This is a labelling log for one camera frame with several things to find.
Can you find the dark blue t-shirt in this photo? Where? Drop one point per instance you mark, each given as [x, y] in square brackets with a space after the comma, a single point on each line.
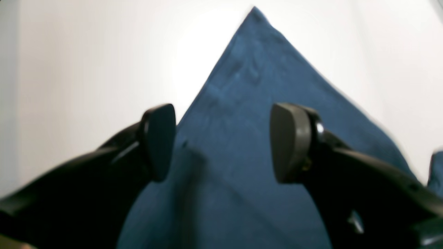
[221, 192]

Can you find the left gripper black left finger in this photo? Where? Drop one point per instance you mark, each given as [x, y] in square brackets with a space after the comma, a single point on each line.
[83, 203]

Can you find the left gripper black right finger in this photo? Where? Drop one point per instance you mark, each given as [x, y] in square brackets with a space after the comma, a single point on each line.
[364, 203]

